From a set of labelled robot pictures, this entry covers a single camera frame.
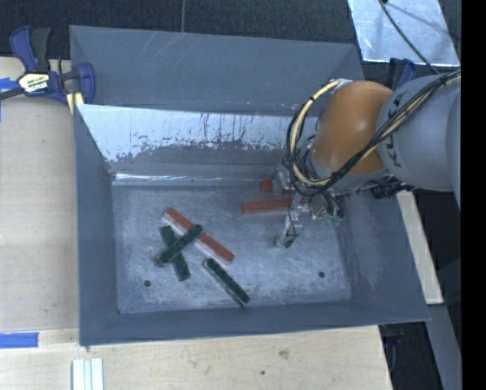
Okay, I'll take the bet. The dark green flat block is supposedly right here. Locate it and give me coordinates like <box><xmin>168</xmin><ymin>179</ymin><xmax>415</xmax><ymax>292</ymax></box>
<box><xmin>202</xmin><ymin>258</ymin><xmax>251</xmax><ymax>308</ymax></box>
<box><xmin>158</xmin><ymin>225</ymin><xmax>192</xmax><ymax>283</ymax></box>
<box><xmin>157</xmin><ymin>223</ymin><xmax>205</xmax><ymax>265</ymax></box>

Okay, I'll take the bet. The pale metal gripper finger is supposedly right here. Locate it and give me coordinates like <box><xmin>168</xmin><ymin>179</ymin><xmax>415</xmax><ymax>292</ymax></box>
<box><xmin>273</xmin><ymin>167</ymin><xmax>294</xmax><ymax>197</ymax></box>
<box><xmin>274</xmin><ymin>212</ymin><xmax>303</xmax><ymax>249</ymax></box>

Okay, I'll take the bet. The grey metal bin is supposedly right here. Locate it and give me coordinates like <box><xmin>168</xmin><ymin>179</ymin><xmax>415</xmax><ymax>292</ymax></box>
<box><xmin>68</xmin><ymin>24</ymin><xmax>432</xmax><ymax>347</ymax></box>

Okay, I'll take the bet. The black cylinder on white bracket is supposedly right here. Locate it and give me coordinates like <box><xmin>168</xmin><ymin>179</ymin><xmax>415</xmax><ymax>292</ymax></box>
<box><xmin>357</xmin><ymin>180</ymin><xmax>415</xmax><ymax>200</ymax></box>

